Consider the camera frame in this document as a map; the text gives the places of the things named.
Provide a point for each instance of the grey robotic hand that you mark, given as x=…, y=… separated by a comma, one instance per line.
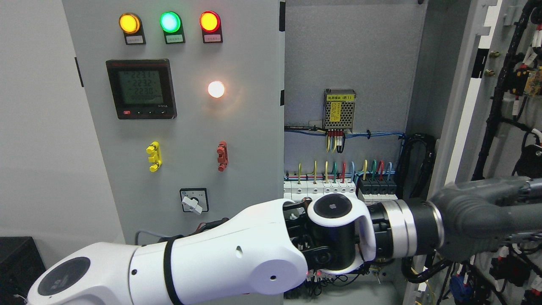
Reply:
x=480, y=216

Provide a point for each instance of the grey cabinet door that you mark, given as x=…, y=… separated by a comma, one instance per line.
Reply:
x=249, y=116
x=462, y=52

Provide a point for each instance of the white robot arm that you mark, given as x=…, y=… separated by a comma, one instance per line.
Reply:
x=256, y=251

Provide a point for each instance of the red indicator light left door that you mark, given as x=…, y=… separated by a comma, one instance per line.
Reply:
x=211, y=26

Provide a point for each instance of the green indicator light left door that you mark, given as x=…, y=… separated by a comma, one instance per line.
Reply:
x=172, y=27

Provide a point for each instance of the yellow indicator light left door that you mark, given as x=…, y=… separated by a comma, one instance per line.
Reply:
x=132, y=29

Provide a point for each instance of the black surge protector modules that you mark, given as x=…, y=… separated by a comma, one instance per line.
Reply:
x=376, y=190

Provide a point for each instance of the metal mesh power supply module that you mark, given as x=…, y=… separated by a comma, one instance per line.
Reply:
x=339, y=109

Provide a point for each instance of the white socket breaker row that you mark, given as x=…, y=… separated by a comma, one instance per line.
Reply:
x=297, y=190

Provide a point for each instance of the red terminal connector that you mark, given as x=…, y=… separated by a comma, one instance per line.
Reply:
x=222, y=158

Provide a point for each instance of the white glowing indicator lamp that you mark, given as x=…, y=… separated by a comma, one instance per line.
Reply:
x=216, y=89

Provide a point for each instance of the yellow terminal connector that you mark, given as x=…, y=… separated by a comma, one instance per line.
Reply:
x=154, y=158

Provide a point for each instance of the black digital power meter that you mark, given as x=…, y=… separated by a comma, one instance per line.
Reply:
x=142, y=88

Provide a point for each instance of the black box at left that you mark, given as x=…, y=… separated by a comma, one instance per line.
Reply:
x=20, y=266

